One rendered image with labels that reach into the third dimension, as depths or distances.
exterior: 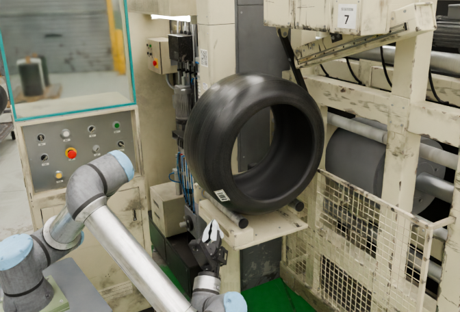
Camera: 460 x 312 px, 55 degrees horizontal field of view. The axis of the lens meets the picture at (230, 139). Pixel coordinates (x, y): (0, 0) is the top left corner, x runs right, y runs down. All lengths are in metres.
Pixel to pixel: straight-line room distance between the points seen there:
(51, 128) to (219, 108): 0.89
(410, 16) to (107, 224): 1.16
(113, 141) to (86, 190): 0.93
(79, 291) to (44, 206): 0.46
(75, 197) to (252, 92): 0.73
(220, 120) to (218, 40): 0.46
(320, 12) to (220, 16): 0.46
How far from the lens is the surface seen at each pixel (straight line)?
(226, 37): 1.98
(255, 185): 2.08
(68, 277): 2.19
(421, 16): 1.63
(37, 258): 1.92
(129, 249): 1.34
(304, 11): 1.80
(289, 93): 1.72
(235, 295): 1.41
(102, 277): 2.53
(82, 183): 1.39
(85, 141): 2.25
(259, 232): 1.94
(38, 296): 1.98
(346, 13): 1.62
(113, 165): 1.45
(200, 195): 2.08
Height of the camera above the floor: 1.80
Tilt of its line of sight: 19 degrees down
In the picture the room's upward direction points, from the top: 2 degrees counter-clockwise
